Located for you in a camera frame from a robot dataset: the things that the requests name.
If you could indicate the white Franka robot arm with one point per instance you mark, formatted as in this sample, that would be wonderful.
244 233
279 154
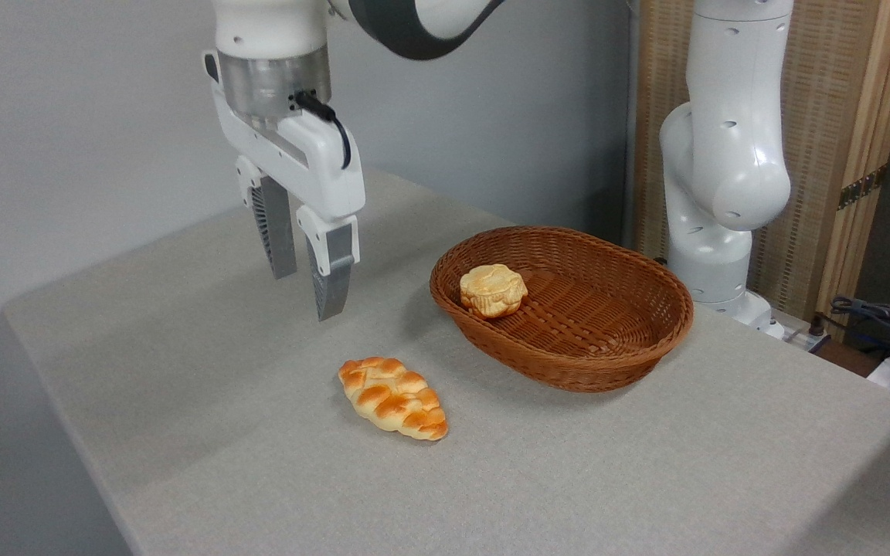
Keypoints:
731 154

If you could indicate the white power strip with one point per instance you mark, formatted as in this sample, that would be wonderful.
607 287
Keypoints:
804 338

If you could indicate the grey tablecloth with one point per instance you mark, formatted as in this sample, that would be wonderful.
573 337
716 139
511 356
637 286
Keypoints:
259 479

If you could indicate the brown woven wicker basket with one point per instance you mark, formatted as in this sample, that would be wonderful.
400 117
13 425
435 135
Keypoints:
615 324

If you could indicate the wooden rattan folding screen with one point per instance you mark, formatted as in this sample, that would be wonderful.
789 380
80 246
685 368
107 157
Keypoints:
823 93

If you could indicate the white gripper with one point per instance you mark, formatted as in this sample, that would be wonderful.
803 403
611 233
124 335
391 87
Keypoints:
320 166

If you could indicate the small round bread roll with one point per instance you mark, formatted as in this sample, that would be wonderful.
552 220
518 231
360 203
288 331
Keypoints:
493 290

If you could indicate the braided golden bread loaf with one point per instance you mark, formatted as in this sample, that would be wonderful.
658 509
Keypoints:
395 398

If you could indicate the metal screen hinge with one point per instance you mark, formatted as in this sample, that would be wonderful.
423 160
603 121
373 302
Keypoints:
862 188

